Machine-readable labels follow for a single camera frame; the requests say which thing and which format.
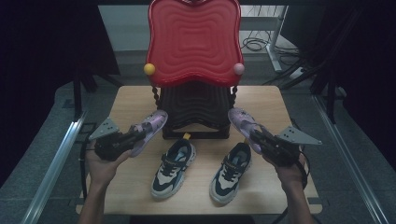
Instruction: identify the black metal stand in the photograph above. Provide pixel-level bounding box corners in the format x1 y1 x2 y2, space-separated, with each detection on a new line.
73 62 94 120
323 71 341 124

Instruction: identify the aluminium rail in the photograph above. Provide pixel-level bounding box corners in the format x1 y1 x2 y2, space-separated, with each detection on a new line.
312 94 390 224
20 111 88 224

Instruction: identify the purple shoe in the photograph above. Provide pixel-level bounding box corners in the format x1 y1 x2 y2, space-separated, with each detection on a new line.
227 106 265 155
129 109 169 158

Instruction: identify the white metal stand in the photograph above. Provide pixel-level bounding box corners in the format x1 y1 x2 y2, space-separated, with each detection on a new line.
265 5 289 73

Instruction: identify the white power strip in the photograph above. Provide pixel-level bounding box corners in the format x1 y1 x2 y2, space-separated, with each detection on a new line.
289 66 304 80

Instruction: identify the red and black shoe rack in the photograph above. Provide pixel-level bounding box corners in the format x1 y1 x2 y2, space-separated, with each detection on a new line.
143 0 246 140

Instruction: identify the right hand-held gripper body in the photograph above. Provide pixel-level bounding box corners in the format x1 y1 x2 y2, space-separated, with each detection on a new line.
261 125 323 167

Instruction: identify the navy and white sneaker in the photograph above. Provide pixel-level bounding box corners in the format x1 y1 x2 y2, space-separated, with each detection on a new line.
150 133 198 200
209 141 252 205

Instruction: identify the person's left hand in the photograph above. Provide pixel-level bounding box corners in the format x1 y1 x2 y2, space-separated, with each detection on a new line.
85 144 134 185

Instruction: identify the bundle of floor cables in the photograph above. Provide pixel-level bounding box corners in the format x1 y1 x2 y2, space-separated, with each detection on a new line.
241 36 300 58

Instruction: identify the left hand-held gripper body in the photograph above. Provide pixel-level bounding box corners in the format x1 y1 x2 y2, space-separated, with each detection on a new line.
88 116 139 162

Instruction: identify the person's right hand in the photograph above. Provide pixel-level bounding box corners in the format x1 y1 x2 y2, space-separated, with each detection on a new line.
262 153 307 189

